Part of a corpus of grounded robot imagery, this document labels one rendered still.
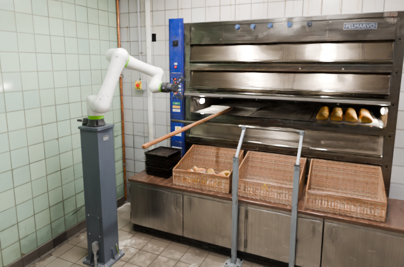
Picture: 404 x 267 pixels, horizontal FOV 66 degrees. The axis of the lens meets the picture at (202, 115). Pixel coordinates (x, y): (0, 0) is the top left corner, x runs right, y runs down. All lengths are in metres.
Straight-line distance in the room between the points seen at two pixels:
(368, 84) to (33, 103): 2.79
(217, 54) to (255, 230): 1.65
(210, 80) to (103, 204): 1.52
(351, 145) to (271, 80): 0.90
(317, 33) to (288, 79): 0.46
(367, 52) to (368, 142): 0.76
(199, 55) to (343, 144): 1.58
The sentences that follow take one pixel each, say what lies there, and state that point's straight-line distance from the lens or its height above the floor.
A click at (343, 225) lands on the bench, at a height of 0.52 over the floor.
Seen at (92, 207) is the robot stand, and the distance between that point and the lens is 2.84.
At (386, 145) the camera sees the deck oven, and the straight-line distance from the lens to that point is 3.02.
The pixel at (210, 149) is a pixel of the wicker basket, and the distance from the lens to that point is 3.24.
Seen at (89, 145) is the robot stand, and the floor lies 1.05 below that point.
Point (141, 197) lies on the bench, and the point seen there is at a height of 0.41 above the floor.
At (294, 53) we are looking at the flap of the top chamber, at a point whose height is 1.79.
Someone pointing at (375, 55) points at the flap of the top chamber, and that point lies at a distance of 2.92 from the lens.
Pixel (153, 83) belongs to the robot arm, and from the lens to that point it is 2.78.
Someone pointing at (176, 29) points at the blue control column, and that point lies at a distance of 3.31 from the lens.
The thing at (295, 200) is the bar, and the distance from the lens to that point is 2.55.
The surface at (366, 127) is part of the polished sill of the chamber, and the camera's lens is 2.97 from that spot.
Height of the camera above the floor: 1.71
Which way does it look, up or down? 10 degrees down
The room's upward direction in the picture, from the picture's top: straight up
